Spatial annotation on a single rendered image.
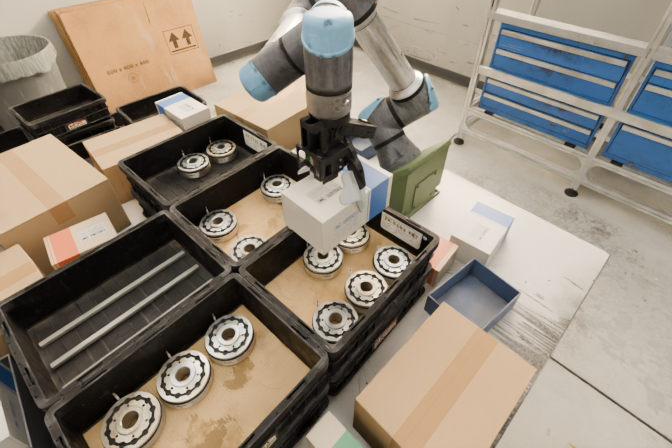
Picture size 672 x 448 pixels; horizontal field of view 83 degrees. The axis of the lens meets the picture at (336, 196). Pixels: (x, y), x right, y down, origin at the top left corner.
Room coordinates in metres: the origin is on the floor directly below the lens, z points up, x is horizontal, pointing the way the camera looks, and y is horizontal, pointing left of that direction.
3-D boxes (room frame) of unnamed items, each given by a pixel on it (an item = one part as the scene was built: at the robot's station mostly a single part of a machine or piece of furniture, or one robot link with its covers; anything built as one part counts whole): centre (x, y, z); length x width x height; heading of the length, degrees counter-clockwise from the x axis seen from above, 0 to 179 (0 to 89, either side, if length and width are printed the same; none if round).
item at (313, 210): (0.58, 0.00, 1.09); 0.20 x 0.12 x 0.09; 135
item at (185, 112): (1.37, 0.62, 0.83); 0.20 x 0.12 x 0.09; 48
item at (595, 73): (2.11, -1.24, 0.60); 0.72 x 0.03 x 0.56; 45
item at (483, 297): (0.56, -0.36, 0.74); 0.20 x 0.15 x 0.07; 128
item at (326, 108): (0.56, 0.01, 1.33); 0.08 x 0.08 x 0.05
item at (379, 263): (0.60, -0.15, 0.86); 0.10 x 0.10 x 0.01
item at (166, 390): (0.32, 0.30, 0.86); 0.10 x 0.10 x 0.01
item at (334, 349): (0.57, -0.02, 0.92); 0.40 x 0.30 x 0.02; 138
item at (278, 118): (1.40, 0.24, 0.80); 0.40 x 0.30 x 0.20; 141
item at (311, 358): (0.27, 0.25, 0.87); 0.40 x 0.30 x 0.11; 138
